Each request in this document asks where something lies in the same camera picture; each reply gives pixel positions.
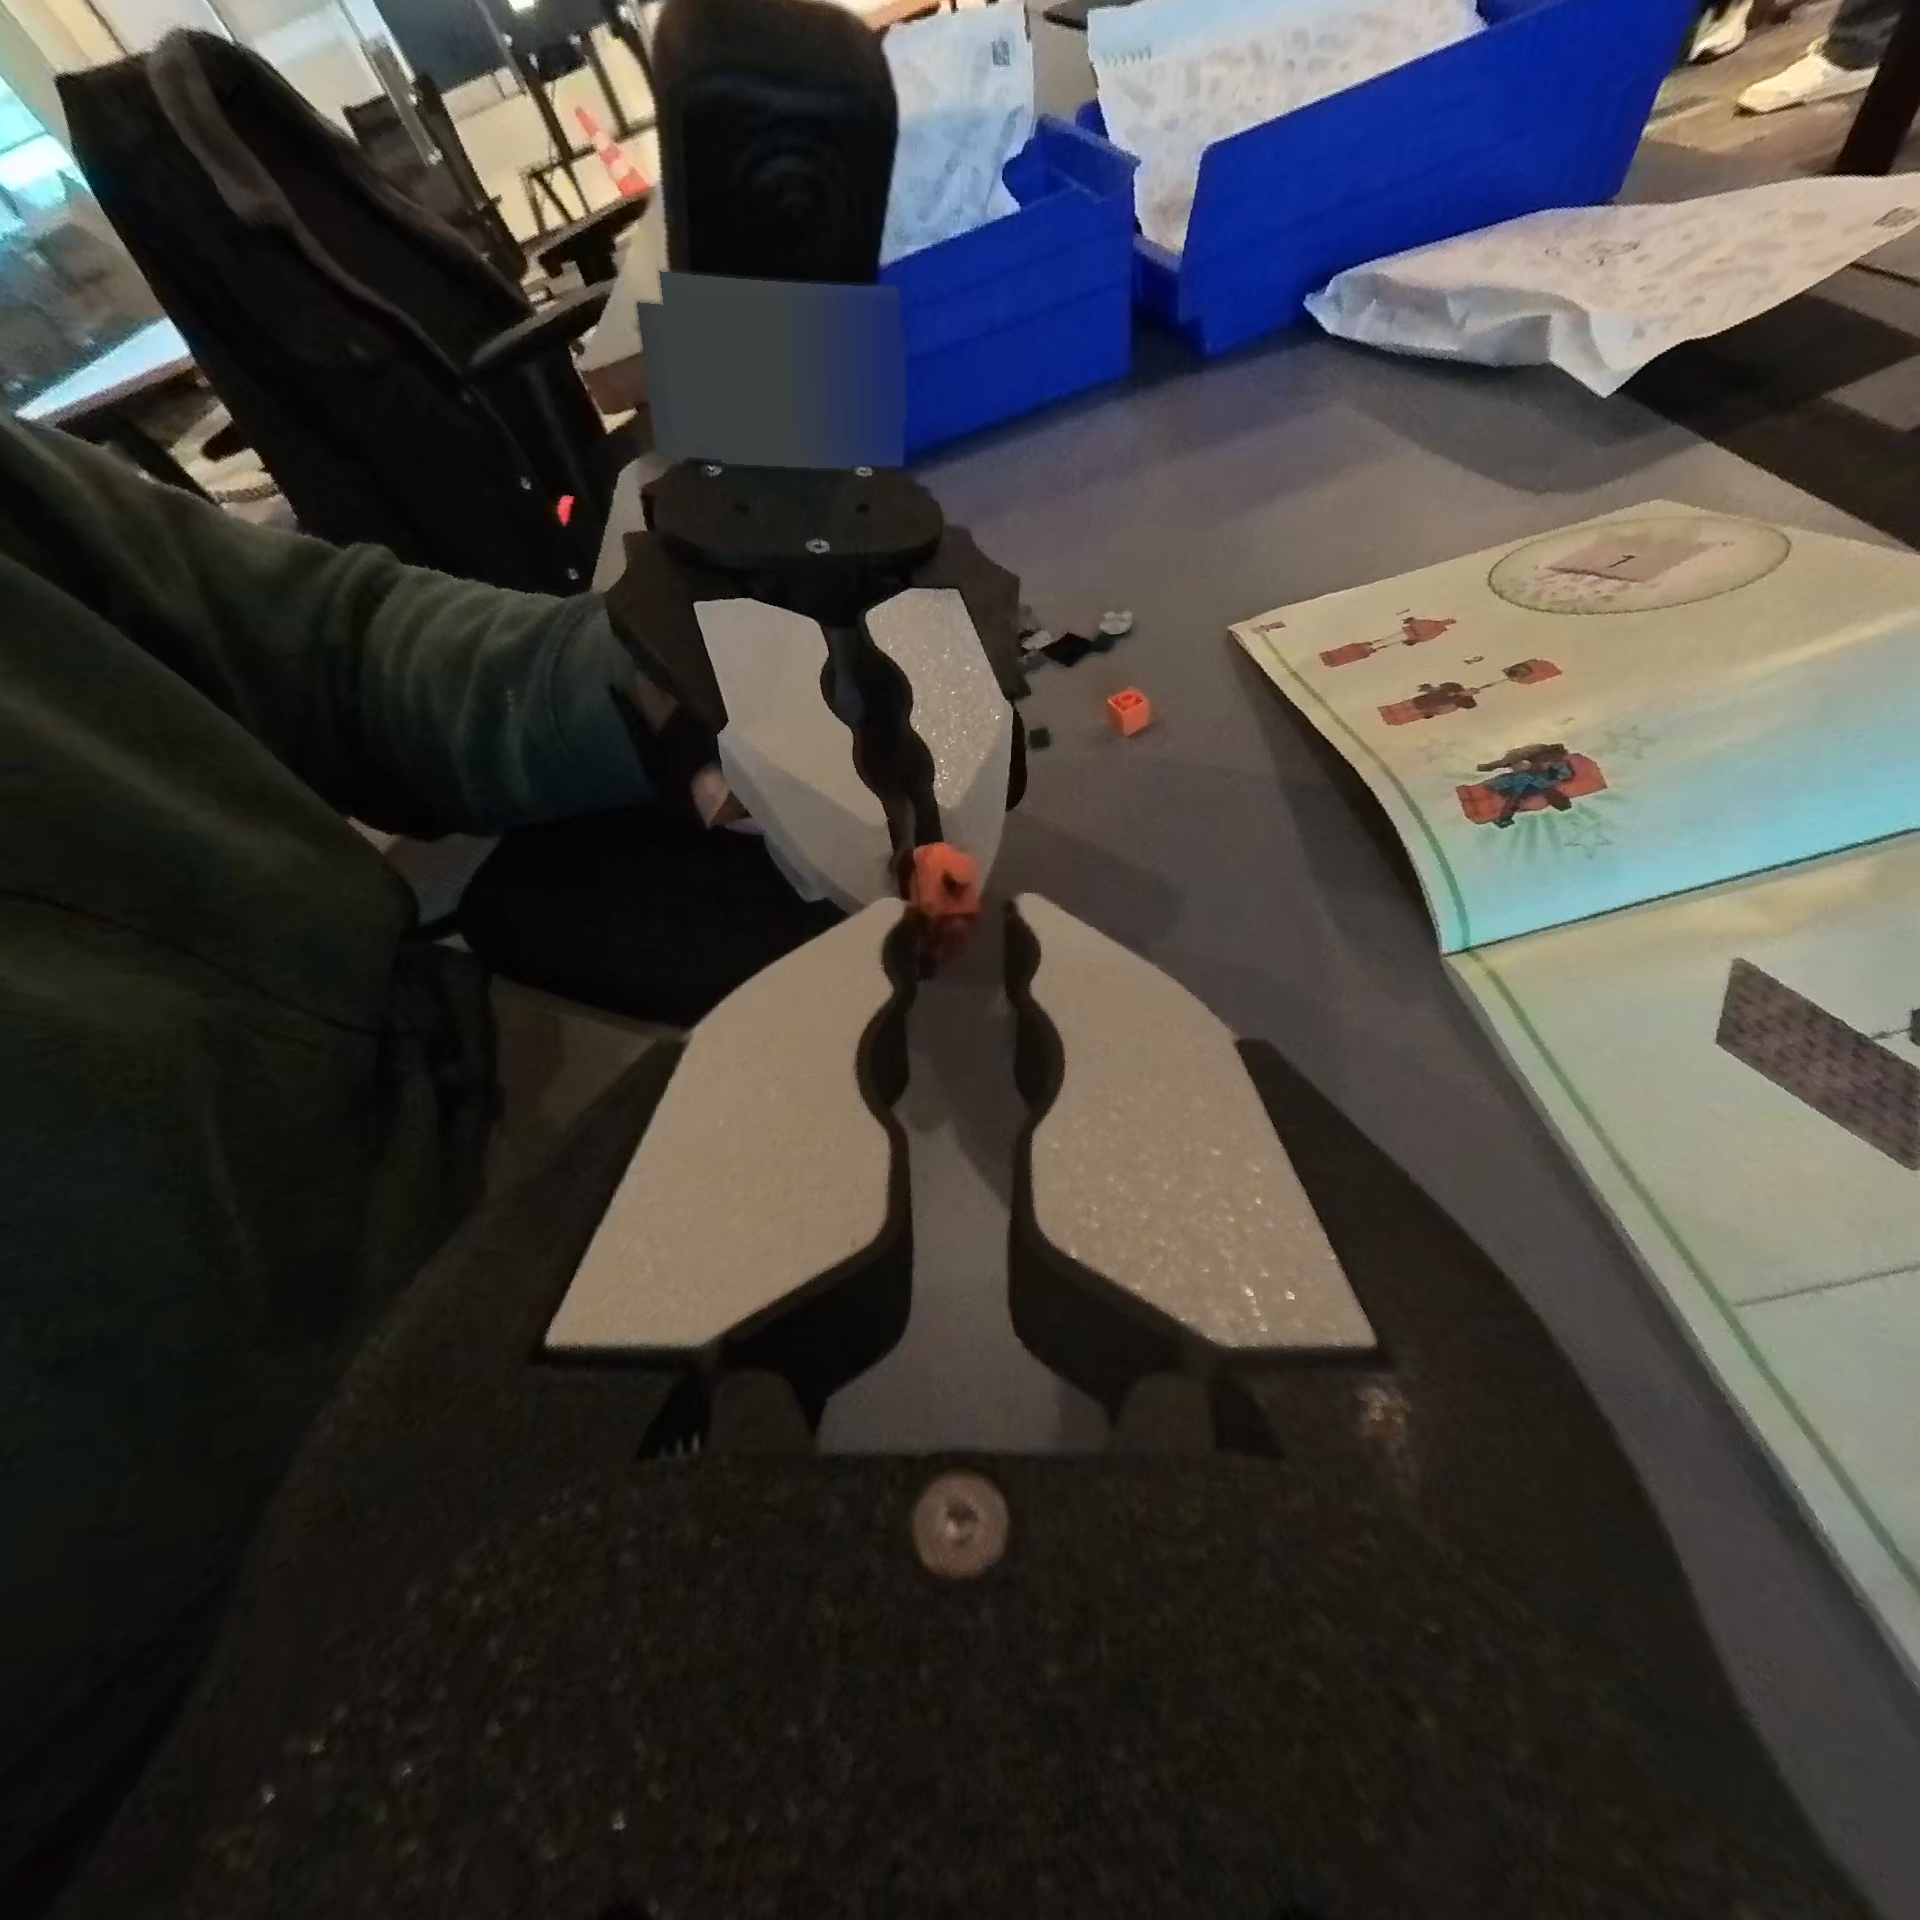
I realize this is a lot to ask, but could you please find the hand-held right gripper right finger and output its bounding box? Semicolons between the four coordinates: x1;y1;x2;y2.
1007;891;1384;1360

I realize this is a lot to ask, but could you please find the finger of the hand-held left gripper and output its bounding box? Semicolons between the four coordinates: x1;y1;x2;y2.
856;586;1030;873
691;594;916;908

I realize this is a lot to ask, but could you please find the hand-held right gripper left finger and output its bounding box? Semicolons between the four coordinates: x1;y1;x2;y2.
546;900;916;1373

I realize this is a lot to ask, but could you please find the pile of toy bricks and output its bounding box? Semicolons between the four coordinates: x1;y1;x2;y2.
1012;601;1148;752

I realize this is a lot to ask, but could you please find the white instruction booklet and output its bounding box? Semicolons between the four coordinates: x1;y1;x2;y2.
1232;496;1920;1689

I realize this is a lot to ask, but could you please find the person's left forearm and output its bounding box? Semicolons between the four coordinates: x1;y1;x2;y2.
0;408;678;873

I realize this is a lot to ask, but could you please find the person's left hand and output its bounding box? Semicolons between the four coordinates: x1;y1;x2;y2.
610;668;777;849

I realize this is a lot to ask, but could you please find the white paper bag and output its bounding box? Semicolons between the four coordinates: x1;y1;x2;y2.
1311;172;1920;401

